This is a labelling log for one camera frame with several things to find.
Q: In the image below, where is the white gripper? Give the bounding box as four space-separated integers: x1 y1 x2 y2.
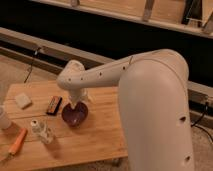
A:
69 88 91 105

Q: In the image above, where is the dark purple ceramic bowl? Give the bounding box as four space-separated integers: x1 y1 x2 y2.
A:
62 102 88 127

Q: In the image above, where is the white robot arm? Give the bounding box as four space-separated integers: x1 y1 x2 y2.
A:
57 49 195 171

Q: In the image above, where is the black orange rectangular box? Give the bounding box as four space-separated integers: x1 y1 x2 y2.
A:
46 96 62 115

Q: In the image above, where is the wooden table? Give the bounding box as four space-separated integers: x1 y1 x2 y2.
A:
0 81 127 171

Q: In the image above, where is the clear plastic bottle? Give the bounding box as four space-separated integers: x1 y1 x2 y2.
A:
30 120 54 144

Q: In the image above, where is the white sponge block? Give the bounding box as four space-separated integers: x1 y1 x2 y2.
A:
15 93 32 109

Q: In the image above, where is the white cup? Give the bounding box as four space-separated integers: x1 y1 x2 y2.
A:
0 106 12 129

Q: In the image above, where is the black cable left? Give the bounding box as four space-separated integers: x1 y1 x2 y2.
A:
23 46 44 84

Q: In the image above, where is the black cable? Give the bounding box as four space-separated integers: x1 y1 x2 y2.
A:
190 99 213 143
23 46 44 84

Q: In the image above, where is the orange handled tool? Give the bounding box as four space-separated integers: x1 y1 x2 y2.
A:
0 128 27 164

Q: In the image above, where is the black cable right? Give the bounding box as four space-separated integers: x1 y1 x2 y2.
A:
190 99 213 143

